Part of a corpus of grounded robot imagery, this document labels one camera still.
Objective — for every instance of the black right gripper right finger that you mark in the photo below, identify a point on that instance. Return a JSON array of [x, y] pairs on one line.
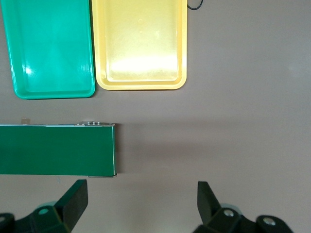
[[211, 213]]

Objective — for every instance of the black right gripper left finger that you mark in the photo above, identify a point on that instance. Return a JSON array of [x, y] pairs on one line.
[[65, 208]]

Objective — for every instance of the green conveyor belt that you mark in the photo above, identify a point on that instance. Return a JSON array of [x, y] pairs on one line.
[[56, 150]]

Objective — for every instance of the brown tape piece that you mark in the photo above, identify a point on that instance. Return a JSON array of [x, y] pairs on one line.
[[25, 120]]

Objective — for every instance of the green plastic tray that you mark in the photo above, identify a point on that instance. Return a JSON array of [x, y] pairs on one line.
[[48, 48]]

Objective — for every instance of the yellow plastic tray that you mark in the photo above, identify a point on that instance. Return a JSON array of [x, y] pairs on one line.
[[141, 43]]

